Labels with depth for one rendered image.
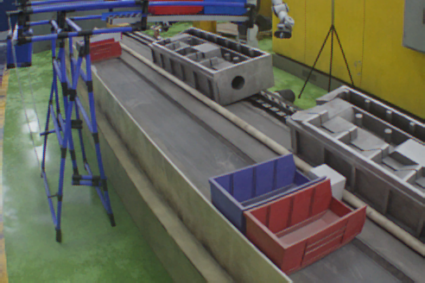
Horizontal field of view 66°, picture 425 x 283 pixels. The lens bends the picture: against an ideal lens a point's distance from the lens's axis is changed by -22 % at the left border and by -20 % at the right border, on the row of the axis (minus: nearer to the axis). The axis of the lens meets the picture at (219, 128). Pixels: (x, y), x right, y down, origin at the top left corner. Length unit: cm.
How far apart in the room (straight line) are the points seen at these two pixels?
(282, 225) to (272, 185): 23
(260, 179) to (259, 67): 96
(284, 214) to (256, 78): 114
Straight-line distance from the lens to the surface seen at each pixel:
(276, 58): 550
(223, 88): 206
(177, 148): 170
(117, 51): 328
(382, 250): 122
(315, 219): 128
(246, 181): 128
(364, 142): 144
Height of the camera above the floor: 154
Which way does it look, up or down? 25 degrees down
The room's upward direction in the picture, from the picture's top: straight up
